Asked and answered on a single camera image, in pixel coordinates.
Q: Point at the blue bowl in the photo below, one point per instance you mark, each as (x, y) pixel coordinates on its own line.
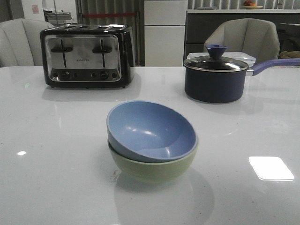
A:
(149, 132)

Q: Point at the green bowl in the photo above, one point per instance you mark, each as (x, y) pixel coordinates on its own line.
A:
(154, 172)

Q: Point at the dark blue saucepan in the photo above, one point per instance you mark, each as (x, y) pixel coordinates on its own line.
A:
(225, 87)

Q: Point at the glass pot lid blue knob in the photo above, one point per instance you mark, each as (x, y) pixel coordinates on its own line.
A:
(215, 61)

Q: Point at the black chrome four-slot toaster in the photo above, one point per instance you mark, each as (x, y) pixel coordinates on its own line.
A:
(88, 56)

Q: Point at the white refrigerator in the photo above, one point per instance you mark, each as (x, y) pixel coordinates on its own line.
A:
(164, 32)

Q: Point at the grey kitchen counter cabinet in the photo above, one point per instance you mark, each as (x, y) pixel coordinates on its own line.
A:
(200, 24)

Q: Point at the clear plastic container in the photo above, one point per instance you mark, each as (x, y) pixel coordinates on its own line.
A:
(235, 55)

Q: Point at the beige chair right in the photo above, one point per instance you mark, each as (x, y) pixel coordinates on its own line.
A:
(255, 37)

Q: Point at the beige chair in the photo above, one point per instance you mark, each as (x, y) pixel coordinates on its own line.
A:
(20, 42)
(255, 37)

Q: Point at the fruit bowl on counter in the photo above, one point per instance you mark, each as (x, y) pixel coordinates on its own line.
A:
(249, 4)

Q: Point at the beige chair left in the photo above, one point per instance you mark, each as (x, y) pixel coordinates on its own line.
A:
(20, 42)

